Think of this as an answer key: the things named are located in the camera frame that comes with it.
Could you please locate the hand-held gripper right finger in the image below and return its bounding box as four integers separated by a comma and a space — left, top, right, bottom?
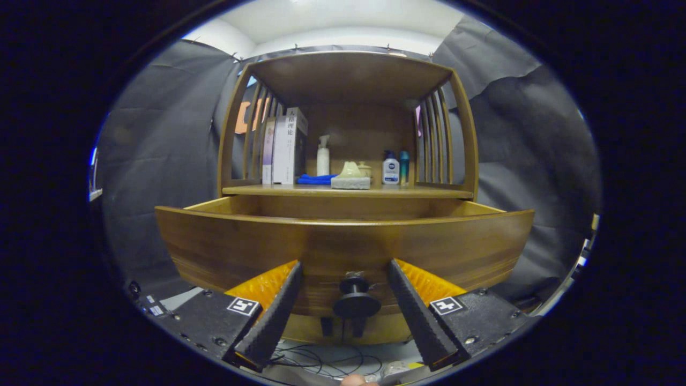
387, 259, 539, 372

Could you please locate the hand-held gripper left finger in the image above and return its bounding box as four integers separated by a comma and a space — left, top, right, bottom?
158, 261, 304, 372

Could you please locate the wooden drawer with black knob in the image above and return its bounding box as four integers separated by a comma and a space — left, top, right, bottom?
154, 195, 535, 345

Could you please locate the pale green handled sponge brush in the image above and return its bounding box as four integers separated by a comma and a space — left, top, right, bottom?
330, 161, 371, 190

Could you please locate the wooden cabinet door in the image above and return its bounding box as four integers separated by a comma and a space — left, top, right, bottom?
281, 314, 344, 345
343, 316, 413, 345

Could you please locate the wooden countertop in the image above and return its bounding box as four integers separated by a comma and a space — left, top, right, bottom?
221, 183, 476, 200

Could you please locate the wooden cabinet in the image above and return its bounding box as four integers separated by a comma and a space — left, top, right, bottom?
217, 51, 479, 345

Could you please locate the black device box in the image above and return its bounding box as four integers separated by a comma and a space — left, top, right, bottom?
137, 289, 185, 322

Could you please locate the white lotion bottle blue cap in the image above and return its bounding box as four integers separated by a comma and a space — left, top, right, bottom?
382, 151, 400, 185

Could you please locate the white pump bottle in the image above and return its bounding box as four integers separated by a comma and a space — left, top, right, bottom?
316, 135, 331, 177

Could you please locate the thin purple book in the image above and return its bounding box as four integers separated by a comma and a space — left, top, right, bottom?
262, 118, 276, 185

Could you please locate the thick white book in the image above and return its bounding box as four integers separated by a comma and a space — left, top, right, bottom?
272, 107, 309, 185

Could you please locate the black cable tangle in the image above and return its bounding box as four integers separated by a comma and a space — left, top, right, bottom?
268, 343, 384, 382

